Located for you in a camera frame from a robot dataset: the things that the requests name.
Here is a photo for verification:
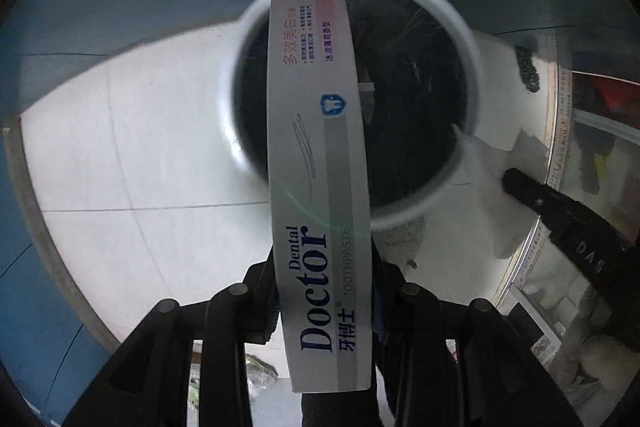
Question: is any white toothpaste box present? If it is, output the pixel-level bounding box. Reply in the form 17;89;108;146
267;0;372;393

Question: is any white round trash bin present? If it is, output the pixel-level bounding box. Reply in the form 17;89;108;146
220;0;482;231

